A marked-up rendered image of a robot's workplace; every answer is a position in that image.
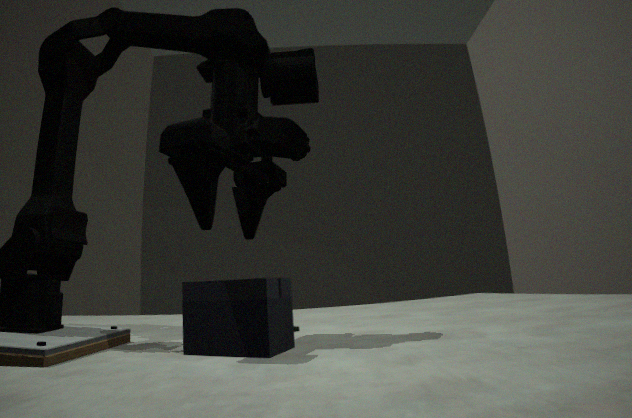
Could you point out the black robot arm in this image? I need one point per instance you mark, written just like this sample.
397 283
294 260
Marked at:
49 234

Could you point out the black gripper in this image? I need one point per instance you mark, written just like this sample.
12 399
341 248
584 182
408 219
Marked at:
200 149

